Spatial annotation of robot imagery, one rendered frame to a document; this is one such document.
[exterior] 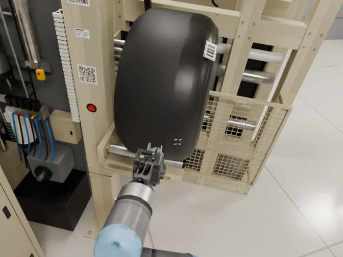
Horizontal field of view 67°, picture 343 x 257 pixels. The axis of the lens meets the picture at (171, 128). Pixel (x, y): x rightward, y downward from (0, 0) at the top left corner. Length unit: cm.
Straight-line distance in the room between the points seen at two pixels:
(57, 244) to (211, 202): 112
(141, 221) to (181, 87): 41
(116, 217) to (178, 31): 58
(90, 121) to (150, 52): 51
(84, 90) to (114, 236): 71
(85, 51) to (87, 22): 11
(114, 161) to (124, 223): 66
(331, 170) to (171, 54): 234
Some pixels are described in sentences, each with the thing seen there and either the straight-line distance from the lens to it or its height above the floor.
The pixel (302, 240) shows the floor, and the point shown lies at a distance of 227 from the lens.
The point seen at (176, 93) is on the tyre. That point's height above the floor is 132.
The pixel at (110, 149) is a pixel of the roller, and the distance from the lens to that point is 117.
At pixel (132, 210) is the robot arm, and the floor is 126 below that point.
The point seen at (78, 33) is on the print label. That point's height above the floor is 138.
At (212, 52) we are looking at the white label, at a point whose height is 141.
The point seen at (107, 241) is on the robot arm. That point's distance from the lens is 54.
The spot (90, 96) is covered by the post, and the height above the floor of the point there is 112.
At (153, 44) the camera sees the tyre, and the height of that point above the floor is 142.
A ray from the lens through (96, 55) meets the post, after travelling 102.
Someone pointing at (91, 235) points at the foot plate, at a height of 1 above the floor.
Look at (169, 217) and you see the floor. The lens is 203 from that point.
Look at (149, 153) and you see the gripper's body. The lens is 69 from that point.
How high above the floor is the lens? 175
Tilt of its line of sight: 40 degrees down
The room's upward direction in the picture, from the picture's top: 8 degrees clockwise
